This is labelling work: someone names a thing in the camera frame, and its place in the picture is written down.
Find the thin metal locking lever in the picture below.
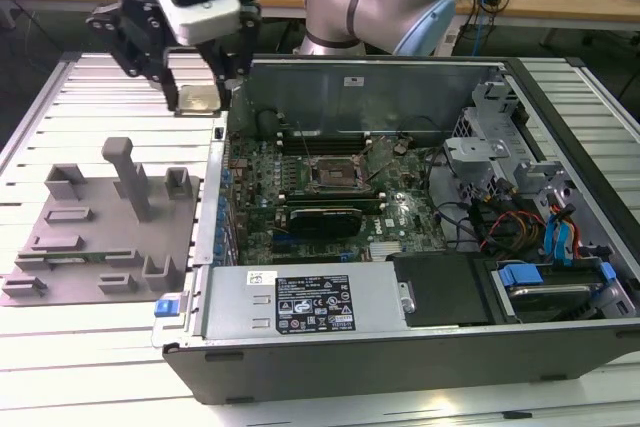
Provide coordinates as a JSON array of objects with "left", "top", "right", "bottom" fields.
[
  {"left": 297, "top": 120, "right": 316, "bottom": 163},
  {"left": 365, "top": 155, "right": 397, "bottom": 184}
]

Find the silver CPU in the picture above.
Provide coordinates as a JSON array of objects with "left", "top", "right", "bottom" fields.
[{"left": 177, "top": 84, "right": 225, "bottom": 117}]

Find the green motherboard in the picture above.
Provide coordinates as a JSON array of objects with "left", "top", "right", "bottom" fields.
[{"left": 223, "top": 132, "right": 449, "bottom": 267}]

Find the black wire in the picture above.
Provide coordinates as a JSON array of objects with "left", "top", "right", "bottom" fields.
[{"left": 432, "top": 200, "right": 484, "bottom": 252}]

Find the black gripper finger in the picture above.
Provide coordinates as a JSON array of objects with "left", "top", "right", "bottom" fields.
[
  {"left": 197, "top": 4, "right": 262, "bottom": 112},
  {"left": 84, "top": 3, "right": 181, "bottom": 114}
]

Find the red orange wire bundle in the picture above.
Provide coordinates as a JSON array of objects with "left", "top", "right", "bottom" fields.
[{"left": 480, "top": 210, "right": 547, "bottom": 252}]

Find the metal socket cover frame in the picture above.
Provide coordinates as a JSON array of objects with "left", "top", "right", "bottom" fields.
[{"left": 352, "top": 138, "right": 401, "bottom": 184}]

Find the blue disk carrier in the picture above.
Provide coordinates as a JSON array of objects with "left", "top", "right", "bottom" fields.
[{"left": 497, "top": 260, "right": 617, "bottom": 293}]

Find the black cylindrical part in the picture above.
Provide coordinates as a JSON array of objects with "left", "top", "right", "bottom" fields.
[{"left": 255, "top": 109, "right": 280, "bottom": 142}]

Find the grey metal drive cage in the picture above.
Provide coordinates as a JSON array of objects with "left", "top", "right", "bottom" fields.
[{"left": 442, "top": 91, "right": 534, "bottom": 203}]

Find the black graphics card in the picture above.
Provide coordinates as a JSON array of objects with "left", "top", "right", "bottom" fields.
[{"left": 285, "top": 204, "right": 365, "bottom": 239}]

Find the black plastic shroud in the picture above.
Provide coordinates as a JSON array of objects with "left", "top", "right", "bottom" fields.
[{"left": 388, "top": 250, "right": 499, "bottom": 329}]

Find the blue cable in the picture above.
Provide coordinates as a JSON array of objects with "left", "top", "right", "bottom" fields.
[{"left": 474, "top": 9, "right": 490, "bottom": 56}]

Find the black open PC case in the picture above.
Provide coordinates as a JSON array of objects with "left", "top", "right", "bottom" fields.
[{"left": 160, "top": 54, "right": 640, "bottom": 406}]

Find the dark hard disk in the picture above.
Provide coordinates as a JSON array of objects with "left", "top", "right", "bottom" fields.
[{"left": 504, "top": 280, "right": 604, "bottom": 324}]

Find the blue flat wire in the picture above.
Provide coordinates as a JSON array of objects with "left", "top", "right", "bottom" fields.
[
  {"left": 542, "top": 211, "right": 564, "bottom": 266},
  {"left": 559, "top": 201, "right": 582, "bottom": 268}
]

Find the green RAM stick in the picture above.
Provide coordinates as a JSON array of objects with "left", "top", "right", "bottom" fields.
[{"left": 43, "top": 255, "right": 109, "bottom": 266}]

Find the silver power supply unit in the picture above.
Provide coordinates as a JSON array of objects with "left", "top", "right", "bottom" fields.
[{"left": 199, "top": 260, "right": 407, "bottom": 344}]

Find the silver chipset heatsink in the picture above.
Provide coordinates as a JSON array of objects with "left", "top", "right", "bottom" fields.
[{"left": 368, "top": 240, "right": 402, "bottom": 262}]

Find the black RAM slot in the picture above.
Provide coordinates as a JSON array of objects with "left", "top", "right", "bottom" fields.
[
  {"left": 278, "top": 188, "right": 387, "bottom": 201},
  {"left": 279, "top": 144, "right": 371, "bottom": 155},
  {"left": 277, "top": 130, "right": 369, "bottom": 144},
  {"left": 279, "top": 197, "right": 389, "bottom": 210}
]

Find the blue case latch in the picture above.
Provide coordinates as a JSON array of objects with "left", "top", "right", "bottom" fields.
[{"left": 153, "top": 296, "right": 180, "bottom": 319}]

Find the CPU socket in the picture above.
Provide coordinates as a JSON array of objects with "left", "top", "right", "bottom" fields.
[{"left": 308, "top": 152, "right": 370, "bottom": 189}]

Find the grey parts rack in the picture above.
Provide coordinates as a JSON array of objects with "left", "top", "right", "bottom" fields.
[{"left": 0, "top": 135, "right": 205, "bottom": 309}]

